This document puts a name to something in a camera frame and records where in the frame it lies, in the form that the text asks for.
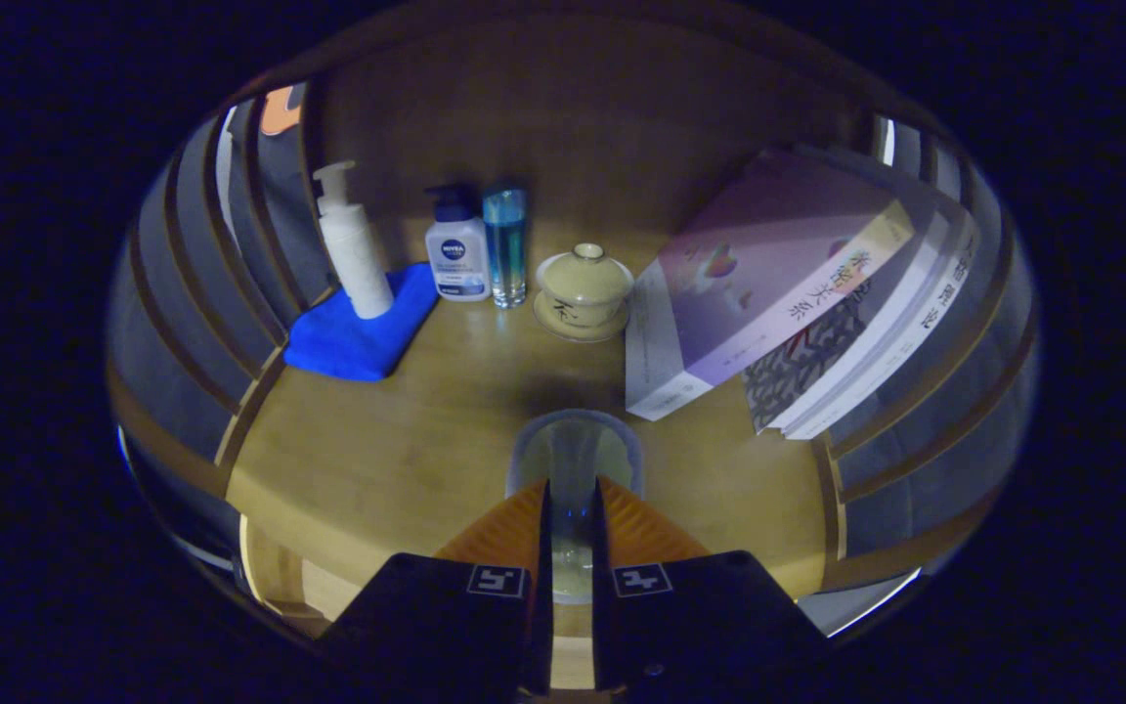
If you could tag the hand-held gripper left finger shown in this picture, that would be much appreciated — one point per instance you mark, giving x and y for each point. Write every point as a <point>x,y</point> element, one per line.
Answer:
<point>541,587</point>

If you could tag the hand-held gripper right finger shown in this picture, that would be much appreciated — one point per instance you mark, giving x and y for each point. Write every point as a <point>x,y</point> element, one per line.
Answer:
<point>602,587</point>

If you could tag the pale green scrub brush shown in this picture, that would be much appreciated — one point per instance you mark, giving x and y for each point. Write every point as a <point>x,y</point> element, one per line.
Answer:
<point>573,450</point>

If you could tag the wooden countertop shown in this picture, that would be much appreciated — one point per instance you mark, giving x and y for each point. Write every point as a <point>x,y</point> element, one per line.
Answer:
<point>397,440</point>

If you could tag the wooden cabinet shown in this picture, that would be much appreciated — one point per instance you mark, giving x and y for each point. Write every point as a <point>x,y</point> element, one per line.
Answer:
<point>583,108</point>

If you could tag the patterned cover book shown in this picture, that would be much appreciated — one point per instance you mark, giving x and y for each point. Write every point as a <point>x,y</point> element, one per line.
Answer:
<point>802,367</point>

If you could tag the lidded beige tea cup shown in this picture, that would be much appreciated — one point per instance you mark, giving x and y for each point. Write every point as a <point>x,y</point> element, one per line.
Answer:
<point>583,288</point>

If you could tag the blue folded cloth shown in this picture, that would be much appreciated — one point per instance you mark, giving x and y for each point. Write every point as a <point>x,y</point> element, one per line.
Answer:
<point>348,342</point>

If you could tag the white lotion bottle blue cap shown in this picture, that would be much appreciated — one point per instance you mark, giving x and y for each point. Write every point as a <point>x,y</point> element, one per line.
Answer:
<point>458,259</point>

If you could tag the teal slim bottle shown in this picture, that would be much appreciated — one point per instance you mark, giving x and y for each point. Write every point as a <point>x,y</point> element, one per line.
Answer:
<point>505,249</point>

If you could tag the purple book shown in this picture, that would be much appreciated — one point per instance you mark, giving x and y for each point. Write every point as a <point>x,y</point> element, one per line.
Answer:
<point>749,264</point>

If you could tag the white pump bottle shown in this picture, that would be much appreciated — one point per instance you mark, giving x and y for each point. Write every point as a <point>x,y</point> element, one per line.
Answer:
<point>356,254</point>

